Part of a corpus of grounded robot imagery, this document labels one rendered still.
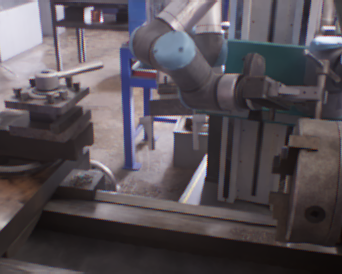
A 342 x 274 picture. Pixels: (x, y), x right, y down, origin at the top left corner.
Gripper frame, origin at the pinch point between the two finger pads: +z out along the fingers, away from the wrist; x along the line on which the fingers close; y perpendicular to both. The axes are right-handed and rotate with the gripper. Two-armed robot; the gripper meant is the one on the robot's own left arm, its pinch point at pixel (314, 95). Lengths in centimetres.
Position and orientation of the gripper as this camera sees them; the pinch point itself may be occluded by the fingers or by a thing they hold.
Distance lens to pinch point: 94.8
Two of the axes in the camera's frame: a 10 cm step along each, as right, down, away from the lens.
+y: -1.7, 9.8, -0.5
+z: 7.6, 0.9, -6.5
